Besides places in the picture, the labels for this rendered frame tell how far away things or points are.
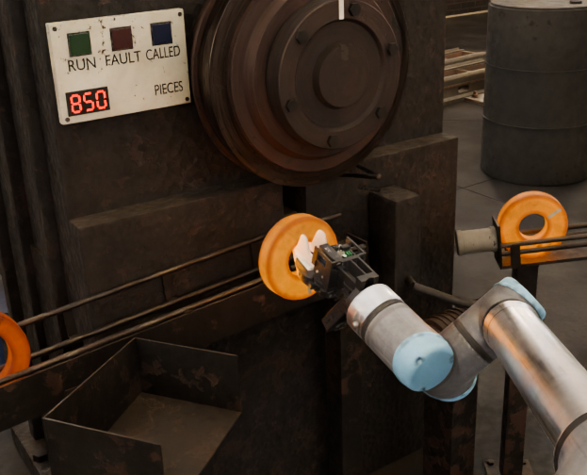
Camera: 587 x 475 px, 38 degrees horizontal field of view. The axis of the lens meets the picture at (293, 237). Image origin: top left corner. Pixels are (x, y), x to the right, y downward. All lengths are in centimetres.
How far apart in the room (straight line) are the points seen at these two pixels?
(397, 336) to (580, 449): 46
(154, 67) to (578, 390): 100
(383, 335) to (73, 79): 73
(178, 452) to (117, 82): 68
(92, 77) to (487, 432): 151
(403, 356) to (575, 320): 191
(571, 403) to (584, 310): 223
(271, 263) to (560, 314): 186
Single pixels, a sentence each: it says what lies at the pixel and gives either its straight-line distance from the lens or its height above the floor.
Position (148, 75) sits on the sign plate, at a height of 113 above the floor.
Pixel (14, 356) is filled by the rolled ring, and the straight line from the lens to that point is 159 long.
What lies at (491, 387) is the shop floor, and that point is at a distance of 272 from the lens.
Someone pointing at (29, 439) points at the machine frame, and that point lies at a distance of 250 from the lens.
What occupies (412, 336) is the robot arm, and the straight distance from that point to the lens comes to 129.
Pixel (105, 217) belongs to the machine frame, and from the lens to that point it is 167.
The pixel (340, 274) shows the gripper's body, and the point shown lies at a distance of 140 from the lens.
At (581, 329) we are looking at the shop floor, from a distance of 311.
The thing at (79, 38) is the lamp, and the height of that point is 121.
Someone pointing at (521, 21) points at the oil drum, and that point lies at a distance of 431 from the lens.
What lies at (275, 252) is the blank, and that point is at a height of 86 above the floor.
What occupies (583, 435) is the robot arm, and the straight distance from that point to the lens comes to 93.
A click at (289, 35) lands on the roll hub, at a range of 154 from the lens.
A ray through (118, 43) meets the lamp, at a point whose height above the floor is 119.
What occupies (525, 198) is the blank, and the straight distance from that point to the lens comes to 199.
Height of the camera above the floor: 144
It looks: 22 degrees down
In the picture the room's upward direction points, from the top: 2 degrees counter-clockwise
